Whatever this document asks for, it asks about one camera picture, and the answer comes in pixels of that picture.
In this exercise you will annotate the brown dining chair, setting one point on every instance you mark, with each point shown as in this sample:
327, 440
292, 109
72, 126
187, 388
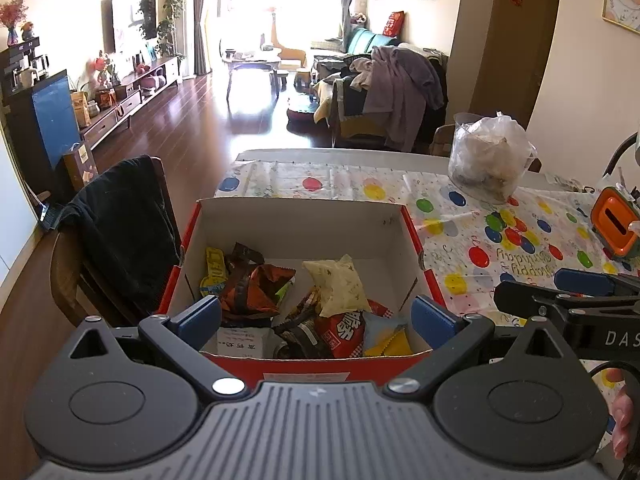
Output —
441, 140

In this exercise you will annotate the blue board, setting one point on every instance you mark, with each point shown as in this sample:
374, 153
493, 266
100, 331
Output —
55, 115

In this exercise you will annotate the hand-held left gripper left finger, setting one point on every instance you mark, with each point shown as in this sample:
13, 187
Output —
197, 319

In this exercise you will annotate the tall potted plant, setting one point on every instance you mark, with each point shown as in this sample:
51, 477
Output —
172, 22

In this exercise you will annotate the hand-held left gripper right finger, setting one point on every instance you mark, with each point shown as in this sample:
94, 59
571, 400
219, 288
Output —
435, 317

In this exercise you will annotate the television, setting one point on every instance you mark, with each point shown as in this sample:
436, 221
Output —
127, 22

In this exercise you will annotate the yellow strip snack packet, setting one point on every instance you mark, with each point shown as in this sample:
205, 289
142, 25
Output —
216, 267

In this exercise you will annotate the person's right hand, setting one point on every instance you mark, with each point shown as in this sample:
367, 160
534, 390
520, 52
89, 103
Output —
622, 410

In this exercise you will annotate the dark pet bed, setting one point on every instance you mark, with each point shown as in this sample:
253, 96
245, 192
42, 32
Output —
302, 116

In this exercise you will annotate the wooden television cabinet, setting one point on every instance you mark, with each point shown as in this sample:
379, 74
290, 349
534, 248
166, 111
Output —
135, 95

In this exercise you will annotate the small wooden stool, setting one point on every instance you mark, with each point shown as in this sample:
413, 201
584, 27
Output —
303, 79
281, 80

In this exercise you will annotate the white snack packet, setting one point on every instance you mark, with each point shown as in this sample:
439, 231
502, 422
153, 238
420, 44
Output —
245, 344

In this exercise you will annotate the wooden coffee table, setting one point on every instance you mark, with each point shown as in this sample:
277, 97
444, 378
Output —
252, 62

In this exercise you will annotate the filled clear plastic bag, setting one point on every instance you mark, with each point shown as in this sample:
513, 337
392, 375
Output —
492, 160

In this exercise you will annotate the pile of clothes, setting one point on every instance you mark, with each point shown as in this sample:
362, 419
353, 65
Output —
390, 95

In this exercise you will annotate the pink flower vase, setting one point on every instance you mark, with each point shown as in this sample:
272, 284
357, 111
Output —
12, 17

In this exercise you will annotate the white standing air conditioner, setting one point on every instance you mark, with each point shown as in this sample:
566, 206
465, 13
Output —
184, 25

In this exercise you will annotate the red orange snack packet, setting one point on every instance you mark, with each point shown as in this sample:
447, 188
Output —
255, 292

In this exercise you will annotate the colourful dotted plastic tablecloth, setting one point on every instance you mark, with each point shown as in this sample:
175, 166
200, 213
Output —
350, 185

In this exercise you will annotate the red cushion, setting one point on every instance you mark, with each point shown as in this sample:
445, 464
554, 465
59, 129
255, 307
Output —
394, 23

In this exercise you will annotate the red cardboard box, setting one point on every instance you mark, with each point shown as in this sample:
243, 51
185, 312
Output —
300, 230

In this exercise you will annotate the pale yellow snack packet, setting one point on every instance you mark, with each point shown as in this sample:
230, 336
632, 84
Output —
340, 285

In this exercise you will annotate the grey desk lamp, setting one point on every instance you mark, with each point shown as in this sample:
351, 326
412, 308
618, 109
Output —
620, 157

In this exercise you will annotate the light blue snack packet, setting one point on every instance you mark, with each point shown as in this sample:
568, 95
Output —
387, 337

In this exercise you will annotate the brown door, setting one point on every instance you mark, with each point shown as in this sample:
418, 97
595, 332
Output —
505, 45

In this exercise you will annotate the yellow wooden chair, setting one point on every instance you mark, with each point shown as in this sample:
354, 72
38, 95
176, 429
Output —
290, 52

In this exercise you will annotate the brown curtain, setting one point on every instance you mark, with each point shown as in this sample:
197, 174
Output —
201, 15

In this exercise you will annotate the orange green slotted box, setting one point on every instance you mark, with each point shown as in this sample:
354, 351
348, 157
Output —
615, 220

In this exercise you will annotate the teal sofa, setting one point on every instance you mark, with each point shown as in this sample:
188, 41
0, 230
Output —
367, 40

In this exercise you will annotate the black cabinet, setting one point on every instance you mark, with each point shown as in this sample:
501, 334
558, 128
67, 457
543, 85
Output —
20, 125

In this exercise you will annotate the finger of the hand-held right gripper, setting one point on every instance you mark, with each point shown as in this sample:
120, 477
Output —
520, 297
585, 282

